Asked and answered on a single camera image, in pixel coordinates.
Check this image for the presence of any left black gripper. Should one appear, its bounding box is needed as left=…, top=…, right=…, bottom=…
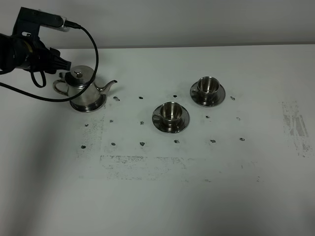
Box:
left=11, top=35, right=71, bottom=73

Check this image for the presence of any stainless steel teapot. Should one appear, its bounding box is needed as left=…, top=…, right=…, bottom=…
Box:
left=53, top=65, right=117, bottom=106

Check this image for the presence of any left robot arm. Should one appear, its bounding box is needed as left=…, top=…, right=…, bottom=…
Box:
left=0, top=34, right=71, bottom=74

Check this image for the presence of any teapot steel saucer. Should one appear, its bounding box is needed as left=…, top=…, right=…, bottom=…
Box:
left=69, top=94, right=106, bottom=113

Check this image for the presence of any near stainless steel teacup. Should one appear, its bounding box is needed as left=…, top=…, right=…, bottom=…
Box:
left=153, top=102, right=184, bottom=126

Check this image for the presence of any stainless steel teacup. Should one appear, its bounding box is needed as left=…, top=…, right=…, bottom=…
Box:
left=191, top=76, right=220, bottom=98
left=153, top=102, right=184, bottom=126

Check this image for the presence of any far stainless steel teacup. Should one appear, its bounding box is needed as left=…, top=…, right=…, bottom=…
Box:
left=191, top=76, right=220, bottom=98

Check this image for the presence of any far steel saucer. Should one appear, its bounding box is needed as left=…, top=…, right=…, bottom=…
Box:
left=190, top=82, right=226, bottom=107

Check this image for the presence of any left black camera cable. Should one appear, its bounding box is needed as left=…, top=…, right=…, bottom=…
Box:
left=0, top=22, right=99, bottom=103

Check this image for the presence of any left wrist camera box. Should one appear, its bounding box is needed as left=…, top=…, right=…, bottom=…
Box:
left=12, top=7, right=70, bottom=35

